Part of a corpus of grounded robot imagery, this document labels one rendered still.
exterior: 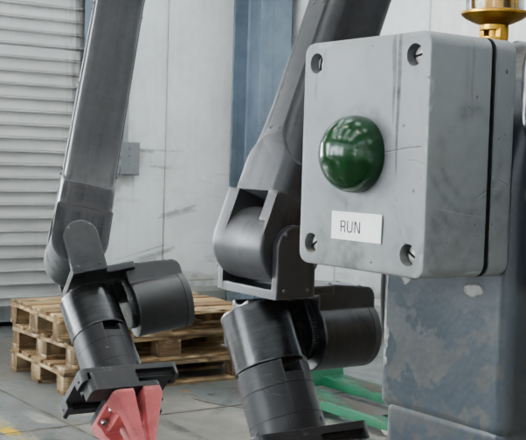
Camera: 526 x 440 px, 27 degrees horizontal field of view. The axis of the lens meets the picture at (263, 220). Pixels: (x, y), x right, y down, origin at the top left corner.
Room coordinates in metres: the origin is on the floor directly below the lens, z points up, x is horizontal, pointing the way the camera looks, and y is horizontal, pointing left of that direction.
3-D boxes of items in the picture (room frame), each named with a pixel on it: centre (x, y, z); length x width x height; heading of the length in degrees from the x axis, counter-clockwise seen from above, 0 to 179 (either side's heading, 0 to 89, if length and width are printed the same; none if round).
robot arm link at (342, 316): (0.87, -0.03, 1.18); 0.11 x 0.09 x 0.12; 125
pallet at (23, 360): (6.47, 0.76, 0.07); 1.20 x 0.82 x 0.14; 123
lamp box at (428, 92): (0.44, -0.05, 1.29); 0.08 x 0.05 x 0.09; 35
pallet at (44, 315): (6.44, 0.76, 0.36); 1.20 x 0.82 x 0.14; 121
